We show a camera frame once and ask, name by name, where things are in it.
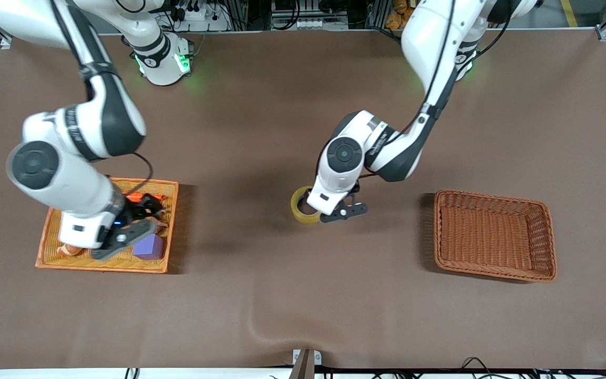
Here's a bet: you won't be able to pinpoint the clear packing tape roll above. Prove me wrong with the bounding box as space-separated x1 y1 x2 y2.
290 185 322 225

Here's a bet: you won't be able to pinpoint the orange toy carrot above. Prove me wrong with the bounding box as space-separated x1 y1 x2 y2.
124 193 168 204

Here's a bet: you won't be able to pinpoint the yellow wicker basket orange rim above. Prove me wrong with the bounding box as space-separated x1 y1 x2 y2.
35 177 179 274

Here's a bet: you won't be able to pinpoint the purple foam cube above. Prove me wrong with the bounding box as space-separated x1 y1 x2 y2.
133 233 166 261

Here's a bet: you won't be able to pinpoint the brown wicker basket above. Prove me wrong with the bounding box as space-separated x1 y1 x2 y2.
433 189 558 283

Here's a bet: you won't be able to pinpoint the white socket bar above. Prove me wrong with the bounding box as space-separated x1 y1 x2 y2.
295 18 348 29

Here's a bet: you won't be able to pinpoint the white power strip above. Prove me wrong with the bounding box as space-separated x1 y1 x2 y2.
174 4 230 32

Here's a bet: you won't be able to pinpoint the orange plush toys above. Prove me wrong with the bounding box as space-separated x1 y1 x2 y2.
386 0 410 29

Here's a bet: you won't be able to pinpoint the metal table bracket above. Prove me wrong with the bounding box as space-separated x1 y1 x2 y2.
291 348 322 379

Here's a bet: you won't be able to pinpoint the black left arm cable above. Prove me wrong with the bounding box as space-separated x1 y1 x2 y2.
358 0 459 179

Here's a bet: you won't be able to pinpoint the black looped floor cable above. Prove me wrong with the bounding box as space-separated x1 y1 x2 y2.
458 357 498 378

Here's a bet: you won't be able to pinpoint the black cable at arm base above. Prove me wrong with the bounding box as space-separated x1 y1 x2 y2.
469 8 517 61

